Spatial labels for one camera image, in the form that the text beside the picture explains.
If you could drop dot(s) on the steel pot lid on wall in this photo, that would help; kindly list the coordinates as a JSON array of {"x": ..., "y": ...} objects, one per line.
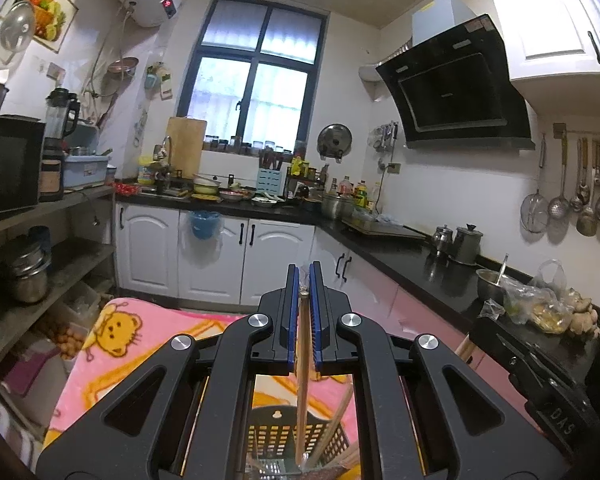
[{"x": 334, "y": 141}]

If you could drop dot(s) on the blue bag on cabinet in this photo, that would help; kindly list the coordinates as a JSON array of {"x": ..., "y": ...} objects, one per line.
[{"x": 205, "y": 224}]

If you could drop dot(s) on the blue framed window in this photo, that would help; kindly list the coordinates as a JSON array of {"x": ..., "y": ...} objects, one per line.
[{"x": 253, "y": 72}]

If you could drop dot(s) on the yellow oil bottle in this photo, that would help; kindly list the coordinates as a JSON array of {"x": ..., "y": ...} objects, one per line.
[{"x": 360, "y": 194}]

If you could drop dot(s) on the chopsticks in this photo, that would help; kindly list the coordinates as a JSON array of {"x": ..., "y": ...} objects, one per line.
[
  {"x": 332, "y": 427},
  {"x": 303, "y": 365}
]

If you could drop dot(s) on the white base cabinets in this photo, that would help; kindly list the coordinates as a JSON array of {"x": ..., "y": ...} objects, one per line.
[{"x": 159, "y": 259}]

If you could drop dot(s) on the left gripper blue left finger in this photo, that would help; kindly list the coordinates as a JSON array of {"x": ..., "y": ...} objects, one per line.
[{"x": 292, "y": 295}]

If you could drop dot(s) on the light blue knife block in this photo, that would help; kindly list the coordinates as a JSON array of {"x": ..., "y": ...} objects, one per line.
[{"x": 269, "y": 181}]

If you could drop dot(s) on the black microwave oven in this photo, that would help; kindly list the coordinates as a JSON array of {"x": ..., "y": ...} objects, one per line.
[{"x": 21, "y": 144}]

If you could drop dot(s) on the plastic bag of vegetables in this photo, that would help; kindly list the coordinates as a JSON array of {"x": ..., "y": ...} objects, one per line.
[{"x": 541, "y": 302}]

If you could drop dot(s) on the hanging steel ladles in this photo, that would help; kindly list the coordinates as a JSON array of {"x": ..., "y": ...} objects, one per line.
[{"x": 585, "y": 200}]

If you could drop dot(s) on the light blue storage box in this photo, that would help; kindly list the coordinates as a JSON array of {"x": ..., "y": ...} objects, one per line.
[{"x": 84, "y": 170}]

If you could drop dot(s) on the steel bowl with spoon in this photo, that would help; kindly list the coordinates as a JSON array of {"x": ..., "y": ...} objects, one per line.
[{"x": 489, "y": 283}]

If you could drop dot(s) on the wooden cutting board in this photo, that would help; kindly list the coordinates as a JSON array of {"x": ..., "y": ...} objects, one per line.
[{"x": 187, "y": 135}]

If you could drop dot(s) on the black countertop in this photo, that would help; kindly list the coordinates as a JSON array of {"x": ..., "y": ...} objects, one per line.
[{"x": 446, "y": 288}]

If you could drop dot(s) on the hanging steel strainer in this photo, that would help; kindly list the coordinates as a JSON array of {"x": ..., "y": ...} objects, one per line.
[{"x": 534, "y": 207}]

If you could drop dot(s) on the blender with black base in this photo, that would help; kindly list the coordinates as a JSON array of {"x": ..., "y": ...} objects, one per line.
[{"x": 62, "y": 116}]

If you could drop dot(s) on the steel pots on shelf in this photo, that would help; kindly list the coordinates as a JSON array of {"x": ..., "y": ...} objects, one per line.
[{"x": 23, "y": 270}]

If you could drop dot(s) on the steel pot with lid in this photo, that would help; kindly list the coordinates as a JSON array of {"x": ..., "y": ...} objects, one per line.
[{"x": 466, "y": 245}]

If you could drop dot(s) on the black range hood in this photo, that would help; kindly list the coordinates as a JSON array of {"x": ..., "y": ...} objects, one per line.
[{"x": 451, "y": 85}]

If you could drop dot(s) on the metal shelf rack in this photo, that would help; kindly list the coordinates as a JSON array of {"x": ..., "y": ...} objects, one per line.
[{"x": 67, "y": 264}]

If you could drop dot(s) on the dark green utensil basket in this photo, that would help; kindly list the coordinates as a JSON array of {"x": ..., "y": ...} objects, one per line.
[{"x": 270, "y": 446}]

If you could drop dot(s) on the fruit picture on wall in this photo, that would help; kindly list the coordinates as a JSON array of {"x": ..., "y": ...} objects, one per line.
[{"x": 53, "y": 19}]

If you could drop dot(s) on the glass pot lid on wall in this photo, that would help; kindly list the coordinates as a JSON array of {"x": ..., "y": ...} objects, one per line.
[{"x": 16, "y": 33}]

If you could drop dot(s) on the pink bear blanket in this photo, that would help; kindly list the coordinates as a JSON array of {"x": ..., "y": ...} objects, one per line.
[{"x": 128, "y": 331}]

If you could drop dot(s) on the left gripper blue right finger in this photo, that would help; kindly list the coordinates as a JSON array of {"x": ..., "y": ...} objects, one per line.
[{"x": 315, "y": 317}]

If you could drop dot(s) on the white upper cabinet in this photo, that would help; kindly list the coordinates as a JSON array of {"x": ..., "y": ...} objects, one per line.
[{"x": 553, "y": 53}]

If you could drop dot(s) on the steel kettle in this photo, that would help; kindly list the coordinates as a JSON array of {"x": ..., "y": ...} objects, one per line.
[{"x": 442, "y": 240}]

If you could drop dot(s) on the steel stockpot on counter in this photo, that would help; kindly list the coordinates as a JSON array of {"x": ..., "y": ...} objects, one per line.
[{"x": 337, "y": 207}]

